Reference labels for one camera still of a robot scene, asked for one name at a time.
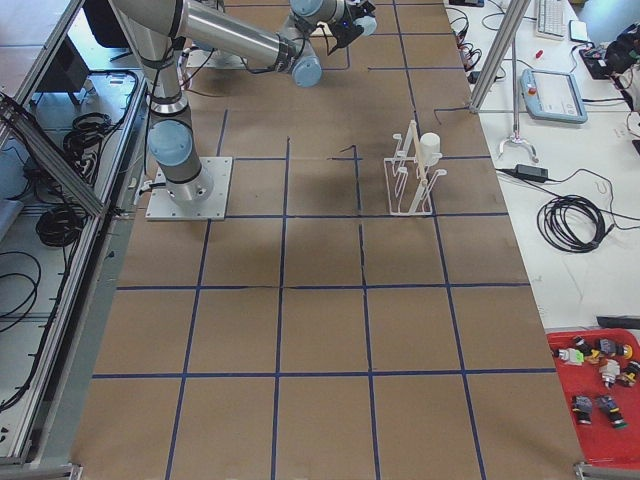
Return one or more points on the white plastic cup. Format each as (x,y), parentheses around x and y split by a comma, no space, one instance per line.
(430,147)

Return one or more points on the white keyboard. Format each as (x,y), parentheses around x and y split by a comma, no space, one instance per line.
(550,19)

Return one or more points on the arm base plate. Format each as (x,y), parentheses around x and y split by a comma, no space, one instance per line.
(203,198)

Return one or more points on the light blue cup back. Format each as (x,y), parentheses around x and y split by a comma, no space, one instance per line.
(367,23)

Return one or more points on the black power adapter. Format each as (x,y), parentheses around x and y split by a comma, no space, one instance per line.
(531,173)

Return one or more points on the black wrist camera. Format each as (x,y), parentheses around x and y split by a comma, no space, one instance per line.
(362,7)

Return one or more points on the aluminium frame post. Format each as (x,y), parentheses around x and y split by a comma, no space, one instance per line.
(503,39)

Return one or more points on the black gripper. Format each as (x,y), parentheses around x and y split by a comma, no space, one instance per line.
(350,31)

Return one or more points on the reacher grabber tool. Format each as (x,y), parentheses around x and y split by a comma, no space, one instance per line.
(515,139)

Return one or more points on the red parts tray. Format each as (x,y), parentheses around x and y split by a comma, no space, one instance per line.
(601,443)

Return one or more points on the teach pendant tablet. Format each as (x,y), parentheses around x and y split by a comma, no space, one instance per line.
(552,95)

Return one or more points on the white wire cup rack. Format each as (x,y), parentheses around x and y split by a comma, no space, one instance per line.
(409,182)

